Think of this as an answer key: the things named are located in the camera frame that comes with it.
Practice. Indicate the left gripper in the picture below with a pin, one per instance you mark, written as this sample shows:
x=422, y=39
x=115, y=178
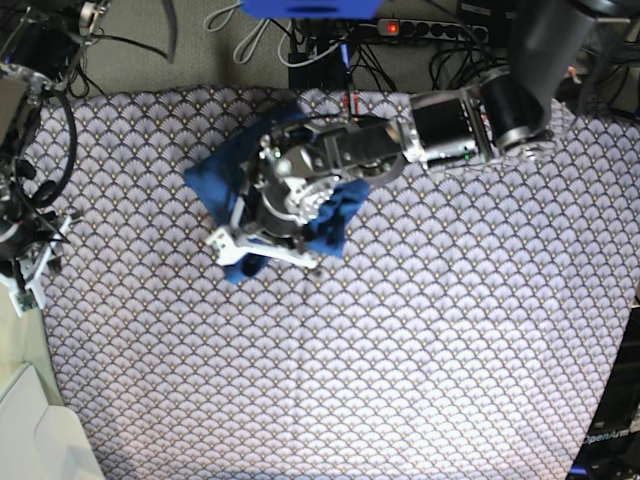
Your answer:
x=275, y=222

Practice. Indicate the blue long-sleeve T-shirt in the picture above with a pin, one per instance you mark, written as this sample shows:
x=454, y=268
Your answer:
x=216, y=179

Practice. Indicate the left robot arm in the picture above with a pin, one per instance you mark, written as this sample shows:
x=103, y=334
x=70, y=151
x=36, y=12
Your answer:
x=502, y=108

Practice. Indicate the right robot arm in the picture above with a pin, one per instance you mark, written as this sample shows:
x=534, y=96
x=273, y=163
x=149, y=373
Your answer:
x=42, y=45

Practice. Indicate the red table clamp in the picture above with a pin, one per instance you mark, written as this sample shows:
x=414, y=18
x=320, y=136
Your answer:
x=351, y=103

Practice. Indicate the blue box at top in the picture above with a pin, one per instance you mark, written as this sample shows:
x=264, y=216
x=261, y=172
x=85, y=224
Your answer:
x=312, y=9

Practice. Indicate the white power strip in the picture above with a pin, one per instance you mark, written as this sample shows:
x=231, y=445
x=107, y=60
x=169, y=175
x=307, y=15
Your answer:
x=420, y=29

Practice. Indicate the patterned fan-print tablecloth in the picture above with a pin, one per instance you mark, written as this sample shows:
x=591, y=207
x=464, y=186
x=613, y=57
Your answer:
x=467, y=332

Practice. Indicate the white plastic bin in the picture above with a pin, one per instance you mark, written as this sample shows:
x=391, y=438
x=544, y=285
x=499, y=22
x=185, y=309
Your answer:
x=40, y=440

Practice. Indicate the black OpenArm case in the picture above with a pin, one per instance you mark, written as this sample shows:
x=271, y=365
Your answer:
x=610, y=449

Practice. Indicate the blue centre clamp handle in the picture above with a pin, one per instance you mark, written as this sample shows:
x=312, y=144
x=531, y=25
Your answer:
x=345, y=58

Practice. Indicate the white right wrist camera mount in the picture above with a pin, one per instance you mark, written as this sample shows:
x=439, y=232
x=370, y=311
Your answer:
x=35, y=260

